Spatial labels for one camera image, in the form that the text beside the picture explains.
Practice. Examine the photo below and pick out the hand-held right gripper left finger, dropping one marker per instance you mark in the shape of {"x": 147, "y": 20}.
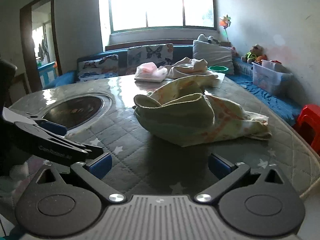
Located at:
{"x": 101, "y": 163}

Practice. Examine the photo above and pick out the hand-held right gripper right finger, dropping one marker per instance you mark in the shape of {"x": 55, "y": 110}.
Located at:
{"x": 218, "y": 166}

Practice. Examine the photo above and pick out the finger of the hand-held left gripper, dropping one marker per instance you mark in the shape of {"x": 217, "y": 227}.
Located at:
{"x": 62, "y": 147}
{"x": 53, "y": 128}

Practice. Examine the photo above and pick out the floral patterned button shirt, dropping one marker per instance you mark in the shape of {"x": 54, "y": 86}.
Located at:
{"x": 175, "y": 115}

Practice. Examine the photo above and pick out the hanging clothes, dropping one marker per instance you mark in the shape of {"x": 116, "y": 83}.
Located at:
{"x": 43, "y": 48}

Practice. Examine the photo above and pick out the blue cabinet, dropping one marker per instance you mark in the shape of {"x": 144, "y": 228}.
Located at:
{"x": 47, "y": 73}

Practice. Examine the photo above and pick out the wide butterfly print cushion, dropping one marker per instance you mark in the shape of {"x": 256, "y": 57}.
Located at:
{"x": 97, "y": 67}

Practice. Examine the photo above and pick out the blue sofa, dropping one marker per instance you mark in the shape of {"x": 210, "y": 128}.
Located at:
{"x": 262, "y": 90}

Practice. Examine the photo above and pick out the green bowl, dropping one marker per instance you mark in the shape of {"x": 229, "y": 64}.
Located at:
{"x": 218, "y": 69}

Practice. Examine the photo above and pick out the red plastic stool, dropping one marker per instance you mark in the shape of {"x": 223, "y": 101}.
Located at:
{"x": 308, "y": 122}

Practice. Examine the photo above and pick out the clear plastic storage box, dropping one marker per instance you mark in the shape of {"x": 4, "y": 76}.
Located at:
{"x": 268, "y": 77}

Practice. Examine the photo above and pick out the beige cloth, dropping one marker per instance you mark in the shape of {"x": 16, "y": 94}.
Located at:
{"x": 185, "y": 67}

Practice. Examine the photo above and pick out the pink plastic tissue pack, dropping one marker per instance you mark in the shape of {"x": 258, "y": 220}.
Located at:
{"x": 150, "y": 71}

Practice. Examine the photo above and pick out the grey pillow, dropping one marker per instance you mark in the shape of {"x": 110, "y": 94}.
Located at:
{"x": 212, "y": 56}

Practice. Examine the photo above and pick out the teddy bear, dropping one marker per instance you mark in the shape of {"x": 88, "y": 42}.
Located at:
{"x": 253, "y": 53}

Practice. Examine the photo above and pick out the tall butterfly print cushion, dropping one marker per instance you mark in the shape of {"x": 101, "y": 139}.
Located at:
{"x": 150, "y": 55}

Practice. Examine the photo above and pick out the white plush toy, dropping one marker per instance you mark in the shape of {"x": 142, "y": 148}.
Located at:
{"x": 206, "y": 39}

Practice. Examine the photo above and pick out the colourful pinwheel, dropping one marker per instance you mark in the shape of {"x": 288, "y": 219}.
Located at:
{"x": 225, "y": 21}

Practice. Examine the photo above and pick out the window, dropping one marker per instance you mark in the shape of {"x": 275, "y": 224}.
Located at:
{"x": 160, "y": 5}

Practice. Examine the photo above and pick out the dark wooden door frame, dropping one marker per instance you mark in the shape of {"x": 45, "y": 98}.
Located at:
{"x": 25, "y": 42}

